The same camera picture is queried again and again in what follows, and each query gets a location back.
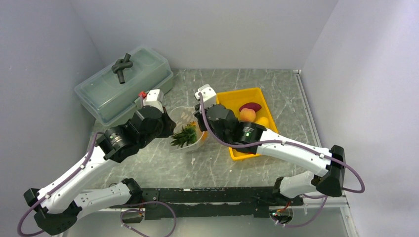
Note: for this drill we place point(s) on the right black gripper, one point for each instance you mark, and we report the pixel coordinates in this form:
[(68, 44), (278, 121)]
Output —
[(198, 113)]

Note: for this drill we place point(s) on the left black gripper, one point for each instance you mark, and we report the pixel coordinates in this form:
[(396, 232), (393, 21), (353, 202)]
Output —
[(169, 125)]

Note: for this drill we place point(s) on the yellow plastic tray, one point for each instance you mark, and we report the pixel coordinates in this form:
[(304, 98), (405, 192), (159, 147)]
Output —
[(248, 98)]

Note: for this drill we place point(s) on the toy pineapple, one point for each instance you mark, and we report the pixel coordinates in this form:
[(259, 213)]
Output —
[(188, 135)]

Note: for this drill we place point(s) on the clear zip top bag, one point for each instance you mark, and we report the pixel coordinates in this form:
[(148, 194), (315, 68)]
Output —
[(182, 116)]

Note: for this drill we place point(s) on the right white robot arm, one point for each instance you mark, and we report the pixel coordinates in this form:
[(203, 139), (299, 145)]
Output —
[(324, 170)]

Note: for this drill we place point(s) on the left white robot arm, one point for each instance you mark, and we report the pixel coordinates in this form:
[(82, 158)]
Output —
[(59, 205)]

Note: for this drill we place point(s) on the toy peach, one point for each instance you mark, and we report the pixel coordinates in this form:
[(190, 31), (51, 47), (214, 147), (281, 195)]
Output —
[(247, 115)]

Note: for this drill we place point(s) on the purple toy sweet potato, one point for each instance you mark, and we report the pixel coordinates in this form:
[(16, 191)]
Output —
[(251, 106)]

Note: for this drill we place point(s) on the yellow toy pear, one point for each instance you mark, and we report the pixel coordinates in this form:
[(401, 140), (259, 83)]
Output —
[(263, 121)]

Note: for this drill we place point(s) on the clear lidded storage box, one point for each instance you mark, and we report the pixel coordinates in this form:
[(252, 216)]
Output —
[(112, 103)]

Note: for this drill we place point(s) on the black knotted foam tube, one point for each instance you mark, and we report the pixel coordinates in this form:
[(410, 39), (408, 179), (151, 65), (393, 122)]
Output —
[(120, 65)]

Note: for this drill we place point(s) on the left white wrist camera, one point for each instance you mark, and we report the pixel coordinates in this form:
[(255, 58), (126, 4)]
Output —
[(152, 98)]

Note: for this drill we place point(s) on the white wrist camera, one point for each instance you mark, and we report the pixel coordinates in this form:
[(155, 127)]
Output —
[(207, 95), (152, 98)]

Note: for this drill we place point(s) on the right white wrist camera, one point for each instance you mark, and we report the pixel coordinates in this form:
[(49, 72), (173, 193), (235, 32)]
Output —
[(207, 95)]

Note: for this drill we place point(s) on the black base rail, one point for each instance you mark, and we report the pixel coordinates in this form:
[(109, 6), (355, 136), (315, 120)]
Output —
[(257, 202)]

